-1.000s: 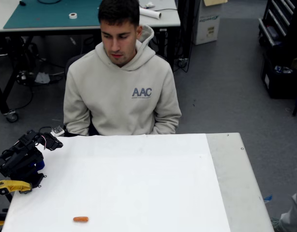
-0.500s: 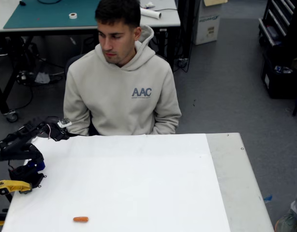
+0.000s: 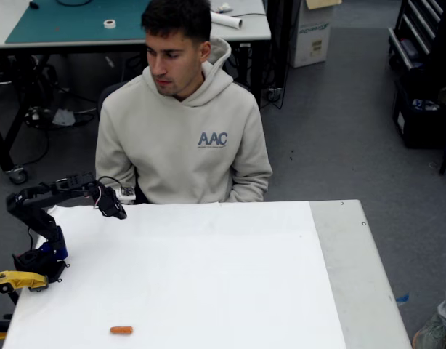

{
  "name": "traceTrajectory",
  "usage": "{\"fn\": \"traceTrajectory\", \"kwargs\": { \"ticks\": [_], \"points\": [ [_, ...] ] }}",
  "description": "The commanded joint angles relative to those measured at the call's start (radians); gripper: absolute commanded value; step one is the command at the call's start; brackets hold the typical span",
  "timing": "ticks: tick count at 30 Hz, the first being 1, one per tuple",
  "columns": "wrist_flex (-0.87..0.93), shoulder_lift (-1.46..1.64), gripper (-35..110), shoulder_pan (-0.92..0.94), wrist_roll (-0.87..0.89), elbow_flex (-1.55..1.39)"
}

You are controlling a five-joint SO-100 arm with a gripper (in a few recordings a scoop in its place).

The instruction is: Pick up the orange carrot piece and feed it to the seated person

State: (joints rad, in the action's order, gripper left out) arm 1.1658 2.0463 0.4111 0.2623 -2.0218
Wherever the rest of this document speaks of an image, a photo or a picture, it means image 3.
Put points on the white cardboard box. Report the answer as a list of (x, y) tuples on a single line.
[(310, 40)]

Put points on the small white crumpled tube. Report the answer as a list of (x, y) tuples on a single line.
[(224, 7)]

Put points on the tan cardboard flap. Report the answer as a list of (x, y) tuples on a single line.
[(323, 3)]

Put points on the rolled white paper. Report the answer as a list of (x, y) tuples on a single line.
[(226, 20)]

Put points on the white paper scrap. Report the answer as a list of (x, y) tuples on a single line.
[(63, 117)]

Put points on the man in beige hoodie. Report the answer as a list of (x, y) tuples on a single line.
[(172, 145)]

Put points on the black storage bin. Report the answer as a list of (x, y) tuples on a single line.
[(422, 127)]

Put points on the grey workbench with black legs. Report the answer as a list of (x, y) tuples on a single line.
[(248, 31)]

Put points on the green cutting mat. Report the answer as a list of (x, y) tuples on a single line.
[(63, 22)]

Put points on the grey green sneaker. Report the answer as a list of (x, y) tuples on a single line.
[(435, 332)]

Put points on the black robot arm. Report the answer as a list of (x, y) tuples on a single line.
[(30, 214)]

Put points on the workbench caster wheel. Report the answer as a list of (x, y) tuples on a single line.
[(17, 174)]

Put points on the black drawer cabinet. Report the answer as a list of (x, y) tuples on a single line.
[(419, 32)]

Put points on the blue tape scrap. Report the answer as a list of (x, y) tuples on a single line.
[(402, 299)]

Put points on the small orange carrot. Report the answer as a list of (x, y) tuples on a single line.
[(121, 330)]

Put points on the floor power strip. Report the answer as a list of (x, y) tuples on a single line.
[(274, 94)]

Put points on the white tape roll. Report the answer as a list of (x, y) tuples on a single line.
[(109, 23)]

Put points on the large white paper sheet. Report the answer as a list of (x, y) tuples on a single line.
[(208, 272)]

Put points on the small white gripper camera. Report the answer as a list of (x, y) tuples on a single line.
[(126, 193)]

